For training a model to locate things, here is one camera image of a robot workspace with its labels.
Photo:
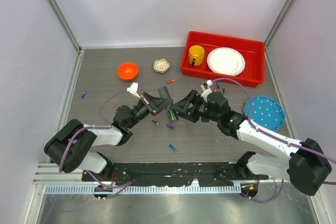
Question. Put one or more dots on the white slotted cable duct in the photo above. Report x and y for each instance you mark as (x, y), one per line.
(137, 190)

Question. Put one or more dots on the green battery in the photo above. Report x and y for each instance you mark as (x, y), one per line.
(172, 115)

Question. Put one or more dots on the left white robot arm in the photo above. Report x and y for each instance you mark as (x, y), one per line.
(70, 148)

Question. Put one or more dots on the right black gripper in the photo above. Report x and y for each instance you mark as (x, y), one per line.
(190, 113)

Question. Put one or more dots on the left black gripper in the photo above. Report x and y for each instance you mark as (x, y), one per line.
(155, 104)

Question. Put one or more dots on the red plastic bin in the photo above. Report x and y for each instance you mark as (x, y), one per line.
(253, 52)

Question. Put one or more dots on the purple battery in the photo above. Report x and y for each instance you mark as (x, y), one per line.
(170, 126)

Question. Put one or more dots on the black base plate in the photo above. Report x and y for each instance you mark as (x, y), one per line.
(175, 174)

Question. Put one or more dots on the blue battery near front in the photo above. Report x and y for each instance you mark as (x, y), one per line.
(172, 148)

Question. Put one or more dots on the black remote control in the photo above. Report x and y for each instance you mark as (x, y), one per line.
(164, 94)

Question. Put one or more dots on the orange bowl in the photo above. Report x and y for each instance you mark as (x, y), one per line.
(128, 71)

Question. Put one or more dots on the white paper plate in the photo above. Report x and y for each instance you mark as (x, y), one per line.
(227, 61)

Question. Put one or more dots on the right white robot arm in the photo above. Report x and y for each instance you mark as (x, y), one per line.
(302, 163)

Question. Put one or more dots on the blue polka dot plate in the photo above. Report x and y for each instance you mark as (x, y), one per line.
(267, 112)

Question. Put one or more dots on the yellow mug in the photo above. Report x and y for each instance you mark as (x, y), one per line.
(196, 55)

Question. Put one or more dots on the small patterned bowl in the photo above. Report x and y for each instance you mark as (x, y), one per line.
(161, 65)

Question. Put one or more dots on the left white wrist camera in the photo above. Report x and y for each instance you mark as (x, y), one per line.
(133, 90)

